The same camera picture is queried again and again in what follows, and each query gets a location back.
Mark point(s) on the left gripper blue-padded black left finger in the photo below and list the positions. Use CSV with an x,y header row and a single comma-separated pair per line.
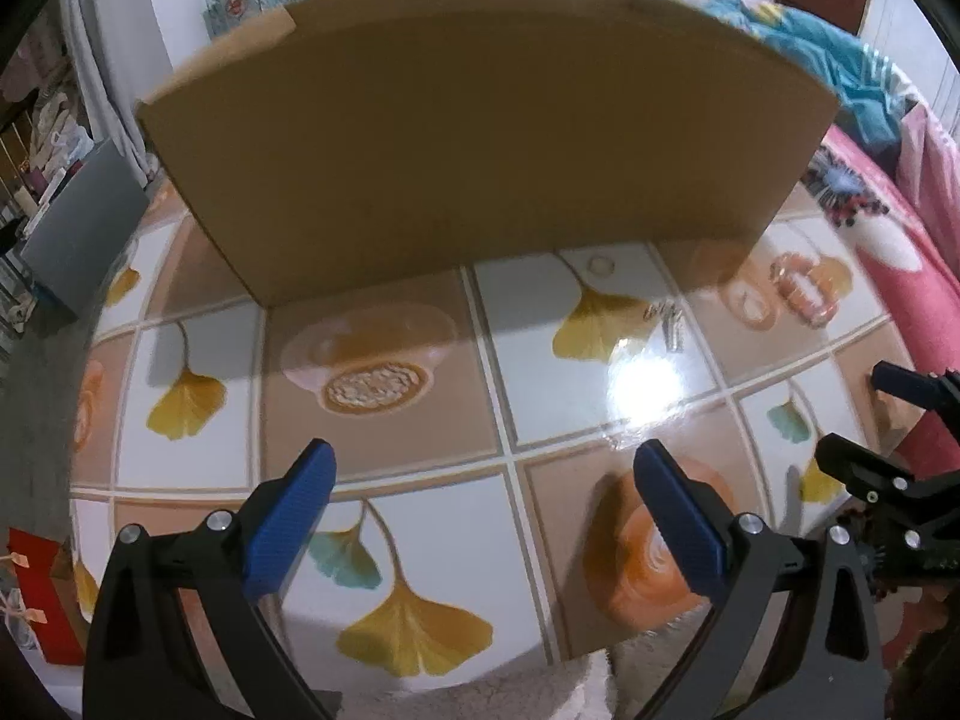
x,y
142,661

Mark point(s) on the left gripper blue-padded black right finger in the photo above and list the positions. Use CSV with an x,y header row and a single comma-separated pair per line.
x,y
791,629

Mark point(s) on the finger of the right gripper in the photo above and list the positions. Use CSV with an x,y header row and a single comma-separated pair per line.
x,y
930,392
883,487

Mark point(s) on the red gift bag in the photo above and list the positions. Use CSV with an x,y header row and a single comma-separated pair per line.
x,y
44,574

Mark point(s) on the pink bedding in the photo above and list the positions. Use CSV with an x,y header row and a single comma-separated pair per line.
x,y
903,226

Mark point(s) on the silver hair clip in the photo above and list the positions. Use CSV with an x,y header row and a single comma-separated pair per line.
x,y
668,316

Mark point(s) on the blue blanket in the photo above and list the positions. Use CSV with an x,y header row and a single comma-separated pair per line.
x,y
874,94

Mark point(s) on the ginkgo-patterned floor mat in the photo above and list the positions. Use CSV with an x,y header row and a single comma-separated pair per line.
x,y
484,421

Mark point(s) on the grey flat panel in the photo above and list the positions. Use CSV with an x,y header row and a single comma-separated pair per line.
x,y
84,230

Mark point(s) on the brown cardboard box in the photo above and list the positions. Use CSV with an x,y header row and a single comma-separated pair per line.
x,y
335,144

